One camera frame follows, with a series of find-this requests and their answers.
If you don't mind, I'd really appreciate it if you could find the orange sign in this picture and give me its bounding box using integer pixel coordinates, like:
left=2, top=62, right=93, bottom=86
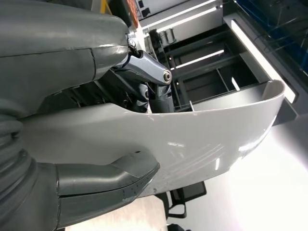
left=126, top=0, right=140, bottom=29

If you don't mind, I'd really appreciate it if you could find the black mesh chair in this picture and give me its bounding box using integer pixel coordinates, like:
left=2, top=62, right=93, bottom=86
left=156, top=181, right=208, bottom=231

